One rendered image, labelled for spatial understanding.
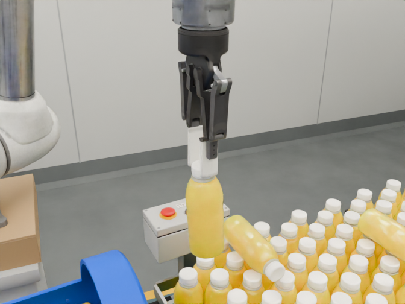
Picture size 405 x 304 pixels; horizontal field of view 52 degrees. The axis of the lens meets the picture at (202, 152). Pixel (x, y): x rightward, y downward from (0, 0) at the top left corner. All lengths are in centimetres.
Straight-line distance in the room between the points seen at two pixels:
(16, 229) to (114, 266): 46
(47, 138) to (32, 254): 32
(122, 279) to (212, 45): 38
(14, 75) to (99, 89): 224
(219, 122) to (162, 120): 294
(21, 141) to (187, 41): 67
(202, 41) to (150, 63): 279
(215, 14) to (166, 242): 61
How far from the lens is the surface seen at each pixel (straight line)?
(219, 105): 61
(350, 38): 427
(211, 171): 68
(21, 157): 119
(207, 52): 60
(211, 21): 59
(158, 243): 103
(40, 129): 120
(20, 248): 111
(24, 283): 114
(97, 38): 327
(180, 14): 60
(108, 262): 72
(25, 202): 124
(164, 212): 104
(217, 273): 92
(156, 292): 103
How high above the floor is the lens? 169
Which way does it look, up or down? 26 degrees down
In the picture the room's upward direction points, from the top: straight up
